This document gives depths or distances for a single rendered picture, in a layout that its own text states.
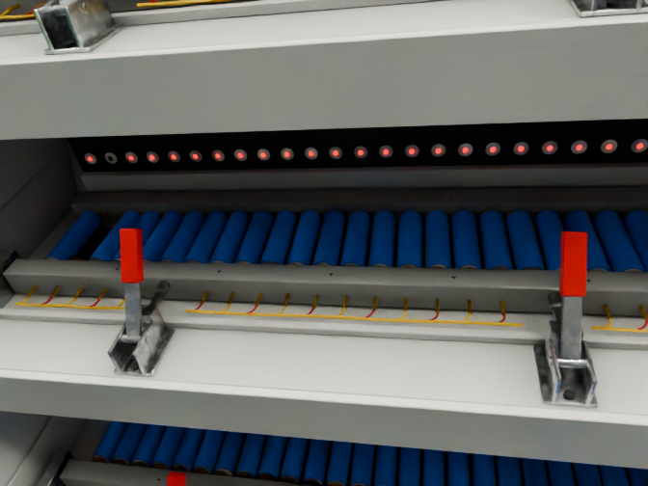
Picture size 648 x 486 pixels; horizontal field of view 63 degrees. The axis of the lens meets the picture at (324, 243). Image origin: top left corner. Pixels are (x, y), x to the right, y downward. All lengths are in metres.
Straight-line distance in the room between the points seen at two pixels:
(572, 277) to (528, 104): 0.10
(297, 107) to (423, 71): 0.07
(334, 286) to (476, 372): 0.11
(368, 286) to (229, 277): 0.10
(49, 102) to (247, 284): 0.17
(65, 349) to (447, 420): 0.26
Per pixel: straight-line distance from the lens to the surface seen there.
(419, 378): 0.33
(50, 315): 0.44
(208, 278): 0.38
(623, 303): 0.37
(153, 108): 0.31
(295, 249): 0.39
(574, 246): 0.31
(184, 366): 0.37
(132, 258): 0.36
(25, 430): 0.56
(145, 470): 0.53
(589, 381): 0.32
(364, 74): 0.26
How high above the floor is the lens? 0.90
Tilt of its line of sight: 19 degrees down
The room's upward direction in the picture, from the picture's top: 3 degrees counter-clockwise
